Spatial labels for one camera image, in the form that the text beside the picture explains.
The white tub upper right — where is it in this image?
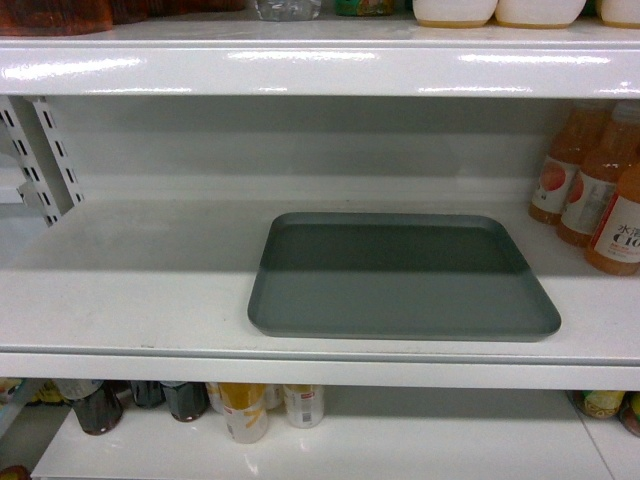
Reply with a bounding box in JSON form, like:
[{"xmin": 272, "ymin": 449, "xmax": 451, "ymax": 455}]
[{"xmin": 600, "ymin": 0, "xmax": 640, "ymax": 28}]

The white tub upper middle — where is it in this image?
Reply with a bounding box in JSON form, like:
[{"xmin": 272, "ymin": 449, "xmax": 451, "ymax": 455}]
[{"xmin": 494, "ymin": 0, "xmax": 586, "ymax": 29}]

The orange juice bottle front right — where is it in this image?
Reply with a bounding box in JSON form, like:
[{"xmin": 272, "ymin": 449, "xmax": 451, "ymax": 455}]
[{"xmin": 585, "ymin": 164, "xmax": 639, "ymax": 276}]

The peach juice bottle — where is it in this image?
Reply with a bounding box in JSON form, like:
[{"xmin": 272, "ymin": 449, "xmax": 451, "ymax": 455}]
[
  {"xmin": 556, "ymin": 100, "xmax": 639, "ymax": 247},
  {"xmin": 528, "ymin": 100, "xmax": 613, "ymax": 225}
]

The dark tea bottle lower left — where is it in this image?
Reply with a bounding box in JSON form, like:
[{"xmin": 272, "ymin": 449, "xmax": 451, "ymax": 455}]
[{"xmin": 54, "ymin": 379, "xmax": 123, "ymax": 435}]

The peach juice bottle middle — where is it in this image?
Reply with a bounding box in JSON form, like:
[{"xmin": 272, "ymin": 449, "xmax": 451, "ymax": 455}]
[{"xmin": 556, "ymin": 100, "xmax": 639, "ymax": 247}]

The dark drink bottle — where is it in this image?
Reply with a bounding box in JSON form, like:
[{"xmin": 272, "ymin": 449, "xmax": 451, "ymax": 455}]
[
  {"xmin": 160, "ymin": 381, "xmax": 209, "ymax": 422},
  {"xmin": 129, "ymin": 380, "xmax": 165, "ymax": 409}
]

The white tub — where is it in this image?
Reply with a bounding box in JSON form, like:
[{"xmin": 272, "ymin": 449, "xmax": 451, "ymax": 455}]
[
  {"xmin": 412, "ymin": 0, "xmax": 498, "ymax": 28},
  {"xmin": 494, "ymin": 0, "xmax": 586, "ymax": 29},
  {"xmin": 600, "ymin": 0, "xmax": 640, "ymax": 28}
]

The white labelled drink bottle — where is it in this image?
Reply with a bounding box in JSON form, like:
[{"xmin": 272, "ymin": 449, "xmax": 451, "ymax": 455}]
[{"xmin": 283, "ymin": 384, "xmax": 325, "ymax": 429}]

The yellow white drink bottle front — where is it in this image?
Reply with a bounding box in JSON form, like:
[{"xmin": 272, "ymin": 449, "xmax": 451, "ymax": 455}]
[{"xmin": 219, "ymin": 383, "xmax": 268, "ymax": 444}]

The white tub upper left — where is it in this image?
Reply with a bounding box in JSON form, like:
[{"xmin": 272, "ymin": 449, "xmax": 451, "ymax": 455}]
[{"xmin": 412, "ymin": 0, "xmax": 498, "ymax": 28}]

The white metal store shelf unit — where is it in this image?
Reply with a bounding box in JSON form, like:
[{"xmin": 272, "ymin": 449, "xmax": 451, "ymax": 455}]
[{"xmin": 1, "ymin": 12, "xmax": 639, "ymax": 479}]

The red brown woven basket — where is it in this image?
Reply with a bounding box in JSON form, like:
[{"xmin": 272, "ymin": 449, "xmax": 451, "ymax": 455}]
[{"xmin": 1, "ymin": 0, "xmax": 113, "ymax": 36}]

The white slotted shelf upright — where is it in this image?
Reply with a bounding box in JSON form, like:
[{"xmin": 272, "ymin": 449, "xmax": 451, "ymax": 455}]
[{"xmin": 1, "ymin": 95, "xmax": 84, "ymax": 226}]

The clear plastic water bottle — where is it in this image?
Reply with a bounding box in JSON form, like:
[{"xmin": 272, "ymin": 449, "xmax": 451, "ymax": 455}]
[{"xmin": 255, "ymin": 0, "xmax": 322, "ymax": 22}]

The grey rectangular serving tray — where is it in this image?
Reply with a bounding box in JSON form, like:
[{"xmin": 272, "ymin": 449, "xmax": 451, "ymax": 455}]
[{"xmin": 248, "ymin": 212, "xmax": 561, "ymax": 342}]

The peach juice bottle back left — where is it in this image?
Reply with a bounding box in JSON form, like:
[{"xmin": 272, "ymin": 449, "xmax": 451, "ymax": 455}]
[{"xmin": 528, "ymin": 100, "xmax": 613, "ymax": 225}]

